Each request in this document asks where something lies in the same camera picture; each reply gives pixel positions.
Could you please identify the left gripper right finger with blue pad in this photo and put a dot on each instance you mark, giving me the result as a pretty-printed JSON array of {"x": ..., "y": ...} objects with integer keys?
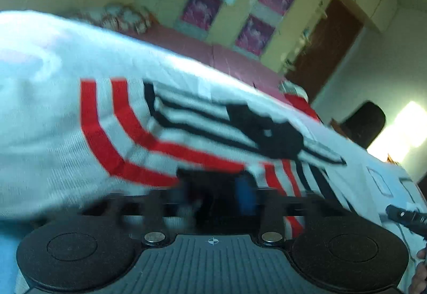
[{"x": 260, "y": 211}]

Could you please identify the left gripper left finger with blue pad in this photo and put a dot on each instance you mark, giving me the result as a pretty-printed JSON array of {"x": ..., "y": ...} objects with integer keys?
[{"x": 168, "y": 213}]

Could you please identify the red garment on bed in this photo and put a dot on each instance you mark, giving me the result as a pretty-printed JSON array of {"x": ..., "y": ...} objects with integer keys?
[{"x": 302, "y": 105}]

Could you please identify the purple poster lower left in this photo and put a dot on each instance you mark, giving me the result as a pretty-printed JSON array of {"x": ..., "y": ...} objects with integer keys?
[{"x": 201, "y": 13}]

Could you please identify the patterned white bed sheet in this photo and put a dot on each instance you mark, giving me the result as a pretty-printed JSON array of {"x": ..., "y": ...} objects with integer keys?
[{"x": 97, "y": 248}]

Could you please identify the checkered pillow far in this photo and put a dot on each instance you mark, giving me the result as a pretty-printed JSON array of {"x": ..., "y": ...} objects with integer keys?
[{"x": 117, "y": 17}]

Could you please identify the striped children's sweater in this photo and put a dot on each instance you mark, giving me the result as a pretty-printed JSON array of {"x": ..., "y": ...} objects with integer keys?
[{"x": 68, "y": 142}]

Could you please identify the black chair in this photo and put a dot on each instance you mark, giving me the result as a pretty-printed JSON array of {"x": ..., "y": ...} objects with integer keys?
[{"x": 364, "y": 124}]

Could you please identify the brown wooden door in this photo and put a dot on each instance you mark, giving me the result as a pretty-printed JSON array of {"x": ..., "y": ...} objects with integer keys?
[{"x": 329, "y": 42}]

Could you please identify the pink bed cover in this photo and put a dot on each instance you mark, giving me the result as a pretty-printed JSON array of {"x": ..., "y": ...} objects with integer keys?
[{"x": 247, "y": 70}]

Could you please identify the person's right hand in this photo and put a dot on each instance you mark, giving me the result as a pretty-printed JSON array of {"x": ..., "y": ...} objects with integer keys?
[{"x": 418, "y": 283}]

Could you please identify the purple poster lower right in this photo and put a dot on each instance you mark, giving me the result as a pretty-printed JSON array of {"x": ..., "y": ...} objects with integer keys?
[{"x": 254, "y": 36}]

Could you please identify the white patterned garment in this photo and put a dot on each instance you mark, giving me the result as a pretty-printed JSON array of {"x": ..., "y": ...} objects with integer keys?
[{"x": 288, "y": 87}]

